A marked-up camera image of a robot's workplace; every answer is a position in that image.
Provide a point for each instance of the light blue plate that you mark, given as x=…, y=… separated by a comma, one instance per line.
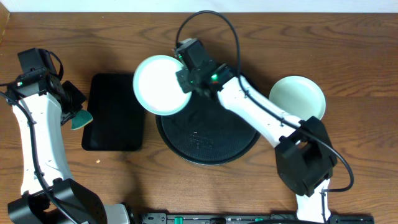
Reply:
x=299, y=96
x=156, y=86

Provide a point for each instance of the black round tray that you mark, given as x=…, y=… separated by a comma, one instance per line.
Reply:
x=205, y=133

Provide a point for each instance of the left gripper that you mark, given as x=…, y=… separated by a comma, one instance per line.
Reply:
x=77, y=97

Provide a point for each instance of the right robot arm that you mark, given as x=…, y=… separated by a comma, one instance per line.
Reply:
x=304, y=156

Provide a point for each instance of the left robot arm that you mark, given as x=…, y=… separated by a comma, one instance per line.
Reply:
x=42, y=103

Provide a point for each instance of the green yellow sponge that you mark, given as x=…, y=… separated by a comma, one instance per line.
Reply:
x=80, y=119

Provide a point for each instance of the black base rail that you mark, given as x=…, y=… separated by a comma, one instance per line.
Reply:
x=163, y=218

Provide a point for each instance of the black rectangular tray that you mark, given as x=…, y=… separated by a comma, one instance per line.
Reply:
x=118, y=117

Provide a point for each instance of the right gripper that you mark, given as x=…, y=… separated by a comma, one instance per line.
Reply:
x=183, y=84

